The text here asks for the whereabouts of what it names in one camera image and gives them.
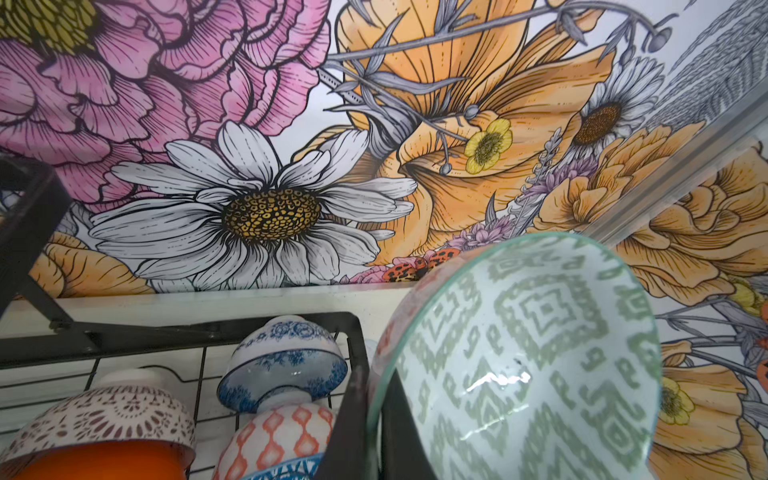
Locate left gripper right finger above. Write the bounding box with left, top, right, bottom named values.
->
left=379, top=371, right=437, bottom=480

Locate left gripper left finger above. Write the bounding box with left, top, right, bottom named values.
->
left=313, top=367, right=368, bottom=480

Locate dark blue patterned bowl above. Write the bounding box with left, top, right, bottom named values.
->
left=213, top=403, right=336, bottom=479

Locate blue floral ceramic bowl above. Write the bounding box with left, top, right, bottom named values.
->
left=217, top=315, right=349, bottom=413

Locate green patterned ceramic bowl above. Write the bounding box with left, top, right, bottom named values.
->
left=366, top=233, right=662, bottom=479

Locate white perforated strainer bowl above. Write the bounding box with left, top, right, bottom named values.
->
left=1, top=369, right=195, bottom=478

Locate black wire dish rack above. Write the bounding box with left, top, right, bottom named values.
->
left=0, top=154, right=372, bottom=480

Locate orange plastic bowl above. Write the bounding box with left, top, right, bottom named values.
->
left=1, top=440, right=195, bottom=479

